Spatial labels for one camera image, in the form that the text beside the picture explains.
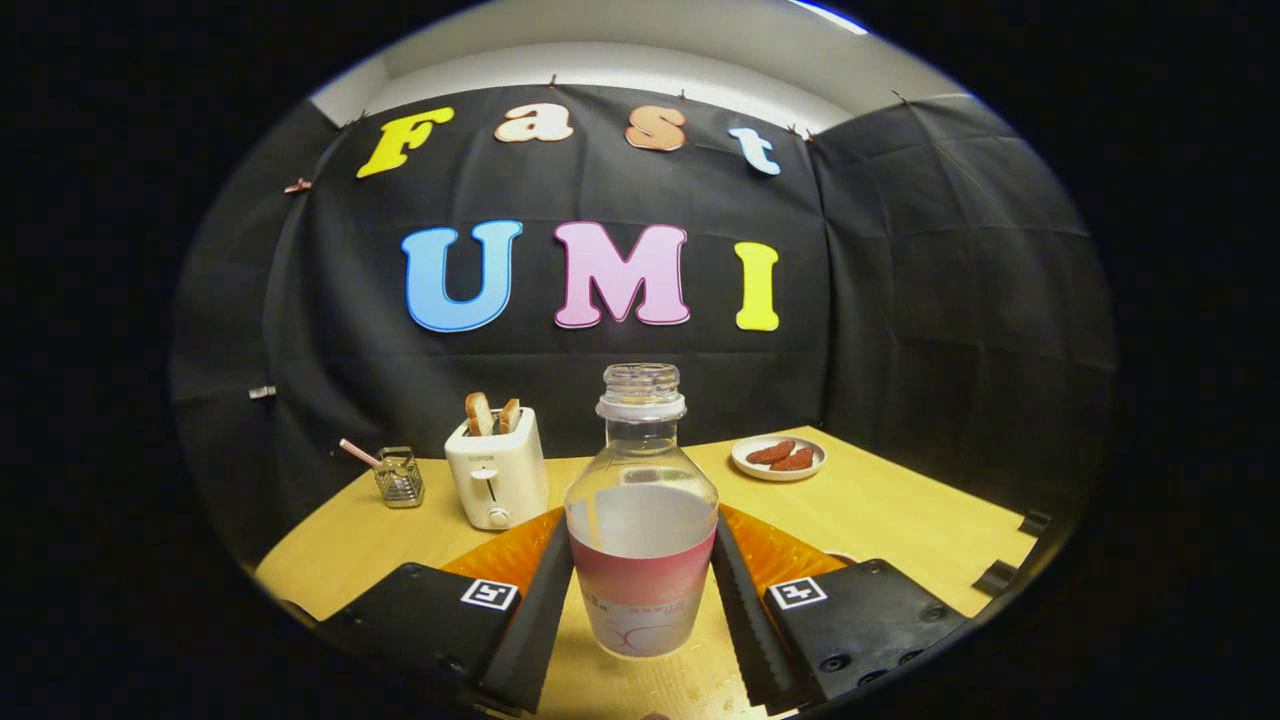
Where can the black backdrop cloth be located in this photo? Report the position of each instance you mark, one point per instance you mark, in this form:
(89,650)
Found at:
(900,300)

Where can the white round plate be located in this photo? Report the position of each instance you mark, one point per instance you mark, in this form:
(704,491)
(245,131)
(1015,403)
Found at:
(750,468)

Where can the black table clamp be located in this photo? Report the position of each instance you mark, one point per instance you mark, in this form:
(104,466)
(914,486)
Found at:
(1035,523)
(995,578)

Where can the white toaster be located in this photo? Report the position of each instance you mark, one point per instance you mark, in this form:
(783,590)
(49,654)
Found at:
(500,480)

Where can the toast slice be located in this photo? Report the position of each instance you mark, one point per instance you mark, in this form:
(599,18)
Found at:
(509,415)
(479,413)

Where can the brown sausage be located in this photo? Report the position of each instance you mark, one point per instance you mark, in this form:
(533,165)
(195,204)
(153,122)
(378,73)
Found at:
(793,460)
(770,452)

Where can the clear juice bottle pink label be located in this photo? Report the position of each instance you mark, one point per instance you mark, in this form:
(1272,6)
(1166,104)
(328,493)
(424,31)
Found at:
(642,580)

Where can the wooden table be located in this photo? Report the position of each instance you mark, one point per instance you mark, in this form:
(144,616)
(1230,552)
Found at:
(880,520)

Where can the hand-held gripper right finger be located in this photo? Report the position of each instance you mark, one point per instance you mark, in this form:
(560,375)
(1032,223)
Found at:
(745,620)

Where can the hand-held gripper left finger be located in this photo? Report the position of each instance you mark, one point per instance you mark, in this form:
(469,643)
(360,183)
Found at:
(540,620)

